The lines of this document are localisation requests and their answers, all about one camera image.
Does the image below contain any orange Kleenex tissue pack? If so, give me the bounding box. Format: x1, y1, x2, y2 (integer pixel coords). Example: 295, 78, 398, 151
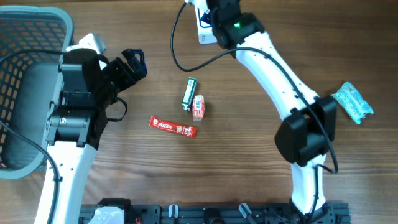
192, 95, 205, 121

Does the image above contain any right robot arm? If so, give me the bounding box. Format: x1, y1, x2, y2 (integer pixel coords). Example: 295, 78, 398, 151
184, 1, 338, 223

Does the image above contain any teal tissue pack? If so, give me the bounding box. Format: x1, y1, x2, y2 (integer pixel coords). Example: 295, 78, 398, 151
331, 82, 374, 124

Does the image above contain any grey plastic mesh basket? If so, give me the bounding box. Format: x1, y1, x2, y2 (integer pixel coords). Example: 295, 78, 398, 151
0, 5, 75, 180

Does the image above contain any red Nescafe coffee stick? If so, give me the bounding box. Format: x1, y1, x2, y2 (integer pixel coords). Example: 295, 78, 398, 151
149, 116, 197, 138

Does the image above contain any green white small box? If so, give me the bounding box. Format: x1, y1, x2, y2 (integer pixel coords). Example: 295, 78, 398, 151
182, 77, 197, 111

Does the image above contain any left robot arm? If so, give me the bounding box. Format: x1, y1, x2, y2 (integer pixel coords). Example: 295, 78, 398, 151
35, 48, 147, 223

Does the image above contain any white barcode scanner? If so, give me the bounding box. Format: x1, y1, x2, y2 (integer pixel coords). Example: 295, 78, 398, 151
195, 7, 217, 44

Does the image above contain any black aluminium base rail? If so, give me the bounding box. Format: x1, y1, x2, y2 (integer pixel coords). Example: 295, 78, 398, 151
79, 198, 352, 224

